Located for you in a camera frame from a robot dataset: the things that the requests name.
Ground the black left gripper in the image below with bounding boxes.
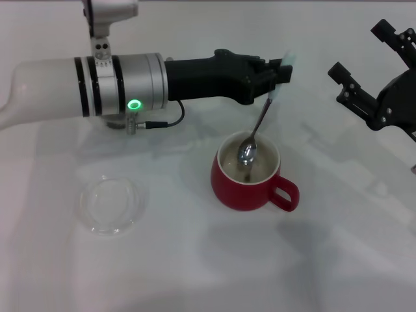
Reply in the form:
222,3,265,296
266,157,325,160
164,48,294,105

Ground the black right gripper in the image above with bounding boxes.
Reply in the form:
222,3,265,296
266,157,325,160
327,19,416,140

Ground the blue-handled metal spoon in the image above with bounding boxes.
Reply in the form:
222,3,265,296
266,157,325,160
236,49,298,170

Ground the red mug white inside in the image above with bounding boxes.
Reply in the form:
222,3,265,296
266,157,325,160
210,130,300,213

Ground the clear glass saucer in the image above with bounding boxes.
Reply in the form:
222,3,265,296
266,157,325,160
79,175,147,237

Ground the dark cable with metal plug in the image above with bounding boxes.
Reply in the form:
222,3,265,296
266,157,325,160
125,99,187,135

